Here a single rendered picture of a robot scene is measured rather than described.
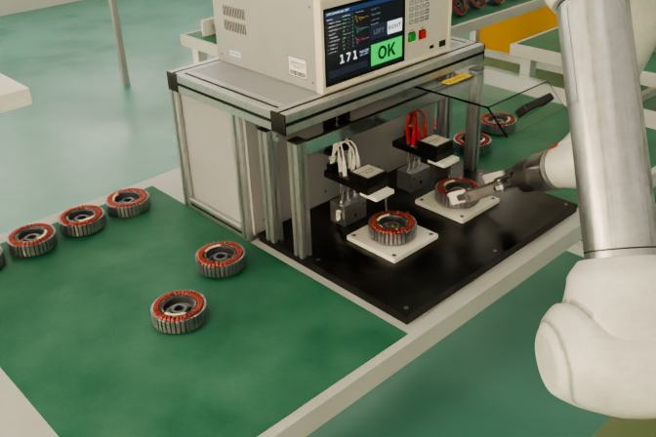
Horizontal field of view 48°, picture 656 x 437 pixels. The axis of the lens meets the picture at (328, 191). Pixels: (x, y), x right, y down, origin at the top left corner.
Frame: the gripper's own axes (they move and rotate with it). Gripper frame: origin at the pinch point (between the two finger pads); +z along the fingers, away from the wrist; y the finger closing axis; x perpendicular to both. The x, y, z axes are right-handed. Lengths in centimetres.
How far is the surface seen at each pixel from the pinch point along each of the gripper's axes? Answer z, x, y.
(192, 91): 27, 46, -47
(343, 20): -8, 46, -26
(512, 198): -1.3, -6.9, 11.6
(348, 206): 13.4, 7.5, -26.8
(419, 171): 13.8, 7.9, -1.1
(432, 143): 4.2, 13.7, -2.5
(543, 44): 64, 29, 139
